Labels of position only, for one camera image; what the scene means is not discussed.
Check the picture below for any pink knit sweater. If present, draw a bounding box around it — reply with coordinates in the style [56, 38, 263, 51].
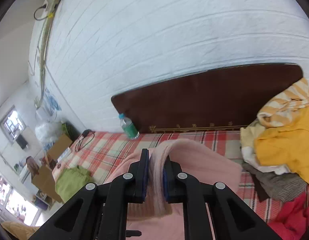
[106, 139, 241, 239]

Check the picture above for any green knit sweater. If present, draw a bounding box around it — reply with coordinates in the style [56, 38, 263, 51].
[55, 166, 93, 203]

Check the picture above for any plaid red bed sheet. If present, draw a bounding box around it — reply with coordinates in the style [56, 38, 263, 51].
[51, 129, 309, 225]

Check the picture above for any cardboard box on floor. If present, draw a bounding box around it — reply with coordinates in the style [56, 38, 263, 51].
[31, 134, 73, 203]

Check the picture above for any green label water bottle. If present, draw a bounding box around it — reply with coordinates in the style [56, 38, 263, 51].
[119, 113, 139, 139]

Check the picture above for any white cream garment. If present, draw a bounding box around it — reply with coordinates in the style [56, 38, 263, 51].
[240, 119, 291, 175]

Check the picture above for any white plastic bag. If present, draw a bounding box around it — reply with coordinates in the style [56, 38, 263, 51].
[35, 122, 63, 144]

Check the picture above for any grey striped garment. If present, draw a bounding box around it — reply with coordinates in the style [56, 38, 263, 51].
[242, 163, 307, 203]

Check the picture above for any dark brown wooden headboard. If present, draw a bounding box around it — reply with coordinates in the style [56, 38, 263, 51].
[111, 63, 303, 133]

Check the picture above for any red garment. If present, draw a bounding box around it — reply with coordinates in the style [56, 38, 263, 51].
[268, 193, 309, 240]

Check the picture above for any yellow garment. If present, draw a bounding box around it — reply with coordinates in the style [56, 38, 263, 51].
[254, 107, 309, 184]

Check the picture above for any orange white striped garment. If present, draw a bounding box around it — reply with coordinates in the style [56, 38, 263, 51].
[257, 77, 309, 128]

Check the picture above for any black charger with cable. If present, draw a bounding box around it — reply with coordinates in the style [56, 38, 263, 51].
[75, 129, 95, 152]

